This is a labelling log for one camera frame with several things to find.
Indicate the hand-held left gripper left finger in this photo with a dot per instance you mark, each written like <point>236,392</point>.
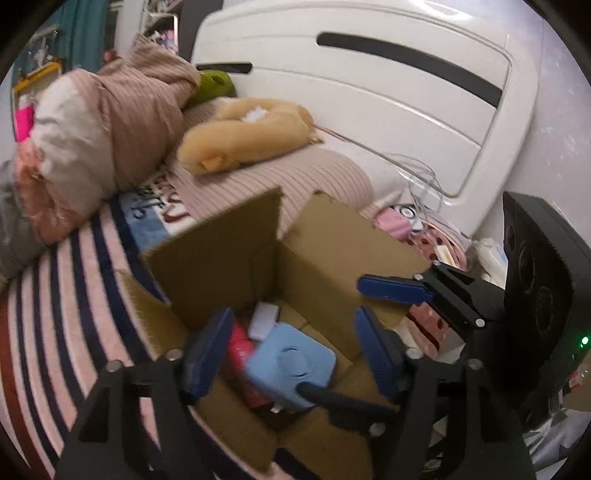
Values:
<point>207,357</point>

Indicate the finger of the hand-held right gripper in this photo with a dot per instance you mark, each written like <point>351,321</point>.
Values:
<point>392,287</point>
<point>332,399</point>

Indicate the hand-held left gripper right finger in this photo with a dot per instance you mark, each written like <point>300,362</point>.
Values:
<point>376,357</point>

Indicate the light blue plastic box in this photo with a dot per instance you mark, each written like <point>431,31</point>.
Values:
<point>288,364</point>

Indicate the cardboard box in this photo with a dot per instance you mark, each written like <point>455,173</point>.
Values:
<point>295,258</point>

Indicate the red pink packet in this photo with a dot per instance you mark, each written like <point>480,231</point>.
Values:
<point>240,353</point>

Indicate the pink dotted box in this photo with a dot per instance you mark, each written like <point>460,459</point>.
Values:
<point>427,323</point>

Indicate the polka dot pink pouch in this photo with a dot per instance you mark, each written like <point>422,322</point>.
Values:
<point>438,244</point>

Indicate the white tissue pack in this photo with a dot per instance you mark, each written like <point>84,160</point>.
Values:
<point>491,258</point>

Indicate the pink round device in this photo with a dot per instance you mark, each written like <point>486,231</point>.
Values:
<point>398,221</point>

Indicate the small white box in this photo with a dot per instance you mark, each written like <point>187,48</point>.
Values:
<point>264,321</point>

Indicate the grey cloth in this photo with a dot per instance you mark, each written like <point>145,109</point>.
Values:
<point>549,438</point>

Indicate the pink ribbed pillow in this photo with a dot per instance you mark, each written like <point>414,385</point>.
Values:
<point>295,184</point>

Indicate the striped bed sheet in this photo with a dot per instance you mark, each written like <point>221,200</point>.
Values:
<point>69,314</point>

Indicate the white headboard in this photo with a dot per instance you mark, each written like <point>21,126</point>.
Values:
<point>369,92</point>

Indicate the tan plush toy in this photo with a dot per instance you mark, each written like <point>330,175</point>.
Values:
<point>249,131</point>

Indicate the grey blanket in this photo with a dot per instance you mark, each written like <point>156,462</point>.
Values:
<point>16,221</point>

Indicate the rumpled pink striped blanket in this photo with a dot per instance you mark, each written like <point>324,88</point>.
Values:
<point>101,138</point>

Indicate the green plush toy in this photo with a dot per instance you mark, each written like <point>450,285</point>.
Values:
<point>213,85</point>

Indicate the yellow framed board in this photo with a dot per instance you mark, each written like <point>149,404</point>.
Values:
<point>37,76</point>

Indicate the teal curtain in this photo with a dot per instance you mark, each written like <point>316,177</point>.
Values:
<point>78,32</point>

